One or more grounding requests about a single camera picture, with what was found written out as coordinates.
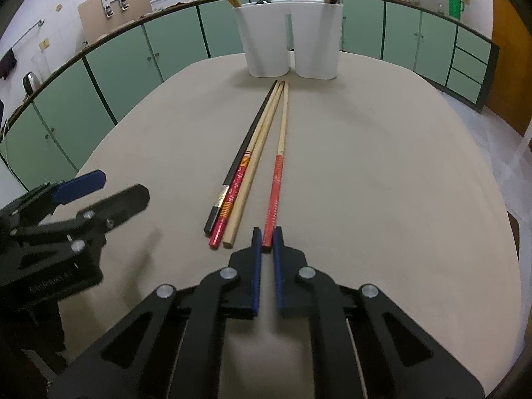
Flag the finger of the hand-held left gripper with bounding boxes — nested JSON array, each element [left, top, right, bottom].
[[0, 170, 106, 237], [25, 184, 150, 254]]

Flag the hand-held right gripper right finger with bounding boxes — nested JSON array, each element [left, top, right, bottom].
[[271, 226, 485, 399]]

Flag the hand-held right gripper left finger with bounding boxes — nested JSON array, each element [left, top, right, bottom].
[[50, 226, 263, 399]]

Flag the white two-compartment utensil holder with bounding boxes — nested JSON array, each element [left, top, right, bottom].
[[231, 0, 345, 79]]

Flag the clear plastic pitcher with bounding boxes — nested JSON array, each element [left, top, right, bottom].
[[31, 52, 48, 86]]

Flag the green lower kitchen cabinets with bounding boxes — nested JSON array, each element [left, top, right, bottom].
[[0, 0, 499, 192]]

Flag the dark hanging towel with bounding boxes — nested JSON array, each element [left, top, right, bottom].
[[0, 48, 18, 79]]

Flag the metal towel bar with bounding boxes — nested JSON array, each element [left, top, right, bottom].
[[12, 19, 44, 51]]

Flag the small white and grey device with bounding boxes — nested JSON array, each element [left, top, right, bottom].
[[101, 0, 129, 19]]

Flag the wooden door with handle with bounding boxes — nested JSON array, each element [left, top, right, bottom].
[[486, 0, 532, 134]]

